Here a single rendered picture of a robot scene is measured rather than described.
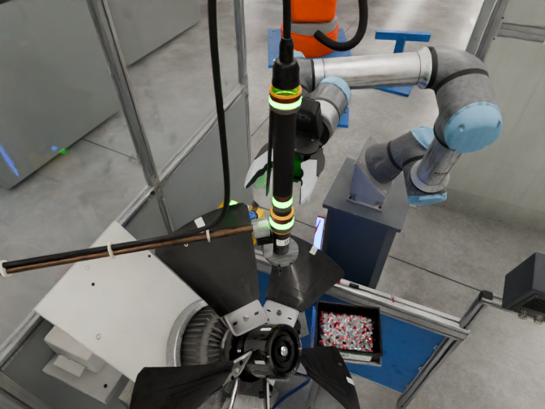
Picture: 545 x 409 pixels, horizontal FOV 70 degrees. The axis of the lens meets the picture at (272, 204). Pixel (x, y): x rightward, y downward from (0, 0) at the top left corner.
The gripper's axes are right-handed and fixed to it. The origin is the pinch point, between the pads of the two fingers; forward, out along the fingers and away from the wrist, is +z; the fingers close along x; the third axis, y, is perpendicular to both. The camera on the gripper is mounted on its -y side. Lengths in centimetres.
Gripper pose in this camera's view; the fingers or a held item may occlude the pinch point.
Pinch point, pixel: (274, 187)
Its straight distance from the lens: 61.0
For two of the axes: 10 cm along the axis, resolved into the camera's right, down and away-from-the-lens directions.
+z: -3.8, 6.8, -6.3
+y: 0.0, 6.8, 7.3
